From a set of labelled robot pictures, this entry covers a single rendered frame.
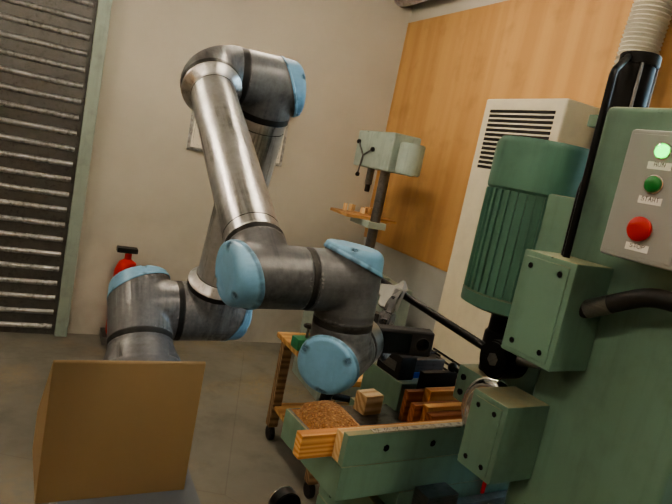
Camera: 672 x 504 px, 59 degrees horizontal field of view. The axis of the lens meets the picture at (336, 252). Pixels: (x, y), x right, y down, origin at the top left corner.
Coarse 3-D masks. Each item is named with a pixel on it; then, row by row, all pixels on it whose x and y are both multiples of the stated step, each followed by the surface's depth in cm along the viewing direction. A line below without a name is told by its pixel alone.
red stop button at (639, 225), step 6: (630, 222) 72; (636, 222) 71; (642, 222) 71; (648, 222) 70; (630, 228) 72; (636, 228) 71; (642, 228) 71; (648, 228) 70; (630, 234) 72; (636, 234) 71; (642, 234) 71; (648, 234) 70; (636, 240) 72; (642, 240) 71
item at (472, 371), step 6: (462, 366) 114; (468, 366) 114; (474, 366) 115; (462, 372) 114; (468, 372) 113; (474, 372) 112; (480, 372) 112; (462, 378) 113; (468, 378) 113; (474, 378) 111; (456, 384) 115; (462, 384) 114; (468, 384) 112; (456, 390) 115; (462, 390) 114; (456, 396) 115; (462, 396) 114
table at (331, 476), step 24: (288, 408) 111; (384, 408) 120; (288, 432) 109; (456, 456) 106; (336, 480) 94; (360, 480) 96; (384, 480) 99; (408, 480) 102; (432, 480) 105; (456, 480) 108
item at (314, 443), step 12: (432, 420) 109; (300, 432) 94; (312, 432) 95; (324, 432) 96; (336, 432) 96; (300, 444) 93; (312, 444) 94; (324, 444) 95; (300, 456) 93; (312, 456) 95; (324, 456) 96
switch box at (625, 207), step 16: (640, 144) 73; (656, 144) 71; (624, 160) 75; (640, 160) 73; (656, 160) 71; (624, 176) 74; (640, 176) 73; (624, 192) 74; (640, 192) 72; (624, 208) 74; (640, 208) 72; (656, 208) 71; (608, 224) 76; (624, 224) 74; (656, 224) 70; (608, 240) 75; (624, 240) 74; (656, 240) 70; (624, 256) 74; (640, 256) 72; (656, 256) 70
